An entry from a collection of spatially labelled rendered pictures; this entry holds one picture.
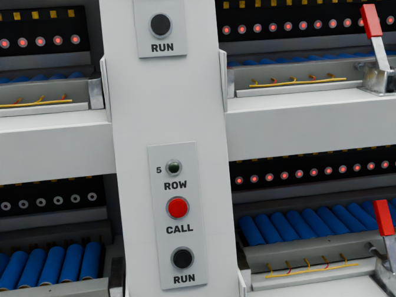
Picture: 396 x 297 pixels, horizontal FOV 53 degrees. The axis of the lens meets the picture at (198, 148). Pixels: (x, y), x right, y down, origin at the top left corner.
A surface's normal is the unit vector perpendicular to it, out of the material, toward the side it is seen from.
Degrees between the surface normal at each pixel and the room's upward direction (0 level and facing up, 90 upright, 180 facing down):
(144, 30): 90
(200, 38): 90
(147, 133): 90
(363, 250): 106
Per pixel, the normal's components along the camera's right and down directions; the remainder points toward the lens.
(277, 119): 0.15, 0.33
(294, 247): -0.05, -0.94
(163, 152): 0.13, 0.05
